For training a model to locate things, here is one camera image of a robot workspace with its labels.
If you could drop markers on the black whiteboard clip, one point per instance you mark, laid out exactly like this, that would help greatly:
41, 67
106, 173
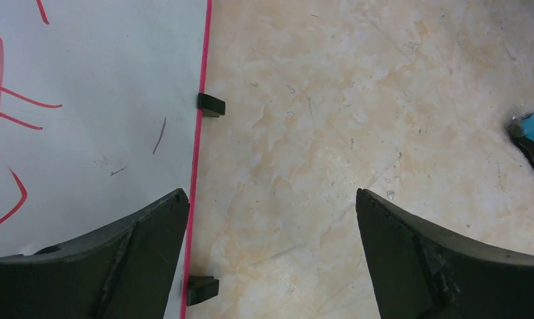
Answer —
211, 106
201, 288

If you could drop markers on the white whiteboard with red rim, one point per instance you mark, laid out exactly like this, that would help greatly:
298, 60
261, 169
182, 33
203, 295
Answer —
98, 116

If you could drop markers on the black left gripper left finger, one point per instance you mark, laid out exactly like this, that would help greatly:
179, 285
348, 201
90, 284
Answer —
122, 270

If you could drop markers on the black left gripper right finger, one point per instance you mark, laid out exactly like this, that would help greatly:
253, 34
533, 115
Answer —
419, 269

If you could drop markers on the black whiteboard clip lower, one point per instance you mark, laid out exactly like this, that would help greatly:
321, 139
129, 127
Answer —
201, 288

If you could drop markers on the black whiteboard clip upper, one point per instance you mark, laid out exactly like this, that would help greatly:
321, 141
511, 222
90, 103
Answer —
211, 106

